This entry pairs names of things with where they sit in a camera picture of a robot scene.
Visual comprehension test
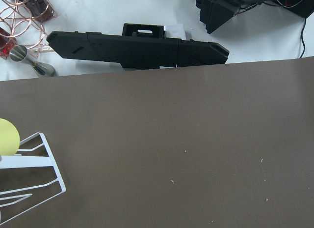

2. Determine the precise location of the white cup rack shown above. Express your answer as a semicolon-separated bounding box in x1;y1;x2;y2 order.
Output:
0;132;66;226

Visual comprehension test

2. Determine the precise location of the yellow cup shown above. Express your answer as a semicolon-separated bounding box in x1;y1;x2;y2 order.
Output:
0;118;20;156

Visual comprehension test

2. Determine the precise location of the black long box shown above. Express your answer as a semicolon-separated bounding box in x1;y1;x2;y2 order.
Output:
47;23;229;69

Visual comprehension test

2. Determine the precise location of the steel jigger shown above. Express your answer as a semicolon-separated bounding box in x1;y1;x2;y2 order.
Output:
9;45;55;78

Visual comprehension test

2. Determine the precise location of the black stand bracket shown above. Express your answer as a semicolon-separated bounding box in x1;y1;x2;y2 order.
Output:
196;0;314;34

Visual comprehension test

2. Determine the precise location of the copper wire rack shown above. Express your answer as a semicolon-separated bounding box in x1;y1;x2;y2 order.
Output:
0;0;52;59

